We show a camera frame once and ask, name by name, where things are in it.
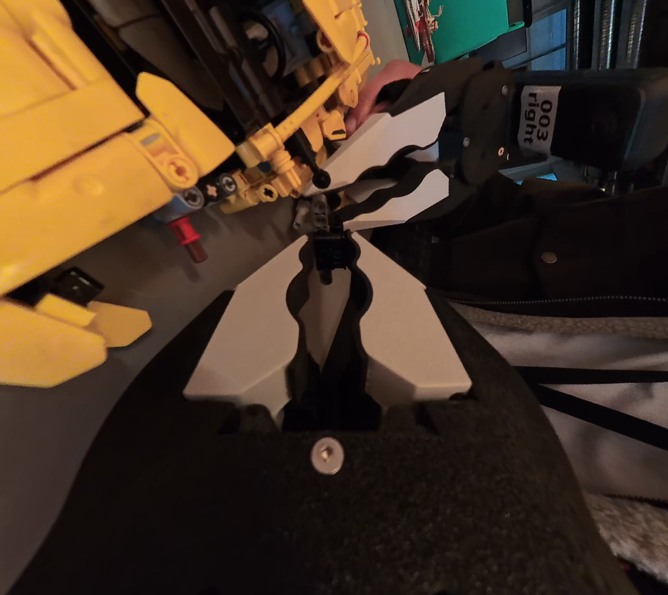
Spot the brown fleece-lined jacket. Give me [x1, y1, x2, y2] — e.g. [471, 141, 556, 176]
[365, 177, 668, 316]

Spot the green cutting mat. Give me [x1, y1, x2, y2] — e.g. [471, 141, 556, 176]
[383, 0, 434, 64]

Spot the wooden model kit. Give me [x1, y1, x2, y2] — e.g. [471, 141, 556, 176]
[402, 0, 444, 61]

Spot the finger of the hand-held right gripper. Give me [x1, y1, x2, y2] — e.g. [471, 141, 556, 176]
[334, 162, 452, 232]
[303, 93, 448, 197]

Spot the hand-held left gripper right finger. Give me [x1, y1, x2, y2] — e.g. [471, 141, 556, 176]
[342, 230, 474, 413]

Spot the yellow toy brick car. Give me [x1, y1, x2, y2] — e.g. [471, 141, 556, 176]
[0, 0, 382, 389]

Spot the person's right hand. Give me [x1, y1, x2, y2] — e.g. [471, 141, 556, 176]
[344, 59, 423, 135]

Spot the white striped shirt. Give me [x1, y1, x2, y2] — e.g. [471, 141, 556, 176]
[454, 303, 668, 575]

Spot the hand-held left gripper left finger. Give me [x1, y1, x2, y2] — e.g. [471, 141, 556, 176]
[183, 235, 324, 429]

